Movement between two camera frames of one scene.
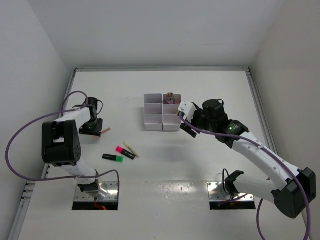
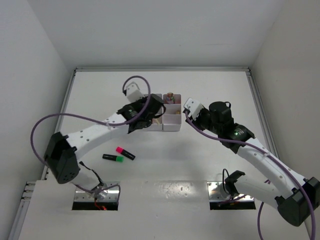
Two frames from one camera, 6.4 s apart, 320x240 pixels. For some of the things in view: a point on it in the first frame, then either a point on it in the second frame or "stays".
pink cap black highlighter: [125, 152] stays
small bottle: [170, 98] stays
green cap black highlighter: [113, 157] stays
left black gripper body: [91, 127] → [135, 103]
